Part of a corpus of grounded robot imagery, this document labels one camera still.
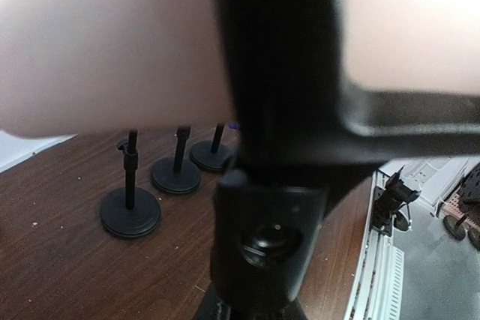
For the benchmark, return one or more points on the black stand for pink microphone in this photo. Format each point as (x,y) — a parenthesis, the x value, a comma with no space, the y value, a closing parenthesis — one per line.
(325,92)

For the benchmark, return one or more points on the pale pink microphone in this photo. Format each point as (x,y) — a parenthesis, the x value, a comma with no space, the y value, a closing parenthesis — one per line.
(82,66)

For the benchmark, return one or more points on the black stand with glitter microphone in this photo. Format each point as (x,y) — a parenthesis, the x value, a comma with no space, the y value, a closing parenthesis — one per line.
(211,155)

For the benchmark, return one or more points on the black stand with blue microphone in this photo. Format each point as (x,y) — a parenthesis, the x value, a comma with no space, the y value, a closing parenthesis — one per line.
(130,212)

